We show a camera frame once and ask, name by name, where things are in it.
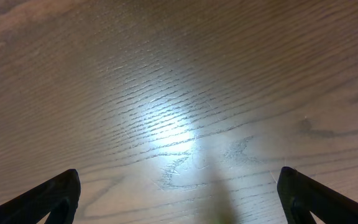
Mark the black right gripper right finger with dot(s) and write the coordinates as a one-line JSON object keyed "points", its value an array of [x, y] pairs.
{"points": [[303, 198]]}

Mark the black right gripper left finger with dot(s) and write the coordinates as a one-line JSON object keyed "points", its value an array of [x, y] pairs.
{"points": [[56, 199]]}

